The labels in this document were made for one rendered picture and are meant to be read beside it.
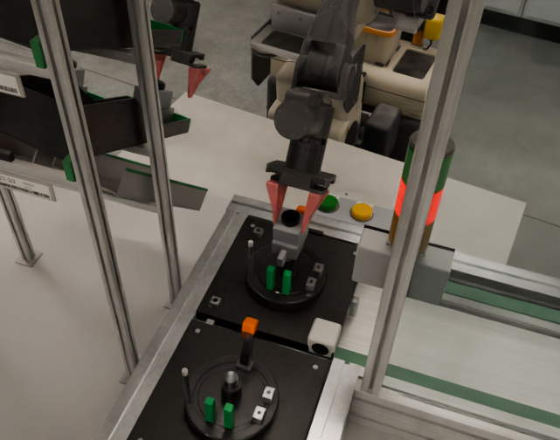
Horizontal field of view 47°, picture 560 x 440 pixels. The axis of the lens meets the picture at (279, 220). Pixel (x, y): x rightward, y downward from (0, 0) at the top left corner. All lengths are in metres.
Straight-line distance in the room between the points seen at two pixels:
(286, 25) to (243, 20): 2.26
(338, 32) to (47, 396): 0.75
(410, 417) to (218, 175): 0.72
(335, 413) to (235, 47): 2.85
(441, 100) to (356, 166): 0.91
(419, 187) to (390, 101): 1.29
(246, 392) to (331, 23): 0.56
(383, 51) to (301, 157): 1.02
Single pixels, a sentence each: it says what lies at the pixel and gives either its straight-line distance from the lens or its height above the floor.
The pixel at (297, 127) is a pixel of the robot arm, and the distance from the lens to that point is 0.92.
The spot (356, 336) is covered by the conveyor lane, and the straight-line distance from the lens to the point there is 1.15.
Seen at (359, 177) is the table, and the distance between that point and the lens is 1.52.
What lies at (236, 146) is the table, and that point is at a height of 0.86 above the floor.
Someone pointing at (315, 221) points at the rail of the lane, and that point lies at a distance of 1.26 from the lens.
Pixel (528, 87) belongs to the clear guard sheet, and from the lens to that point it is 0.64.
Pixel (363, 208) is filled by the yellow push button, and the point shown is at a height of 0.97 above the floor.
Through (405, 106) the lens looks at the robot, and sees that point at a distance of 1.99.
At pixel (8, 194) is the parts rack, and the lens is 1.27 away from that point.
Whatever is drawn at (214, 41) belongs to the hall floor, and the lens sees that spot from 3.72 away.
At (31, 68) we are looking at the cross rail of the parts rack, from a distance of 0.76.
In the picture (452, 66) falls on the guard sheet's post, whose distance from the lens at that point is 0.64.
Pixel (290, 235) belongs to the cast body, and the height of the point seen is 1.10.
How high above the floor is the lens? 1.85
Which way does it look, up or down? 45 degrees down
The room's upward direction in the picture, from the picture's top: 2 degrees clockwise
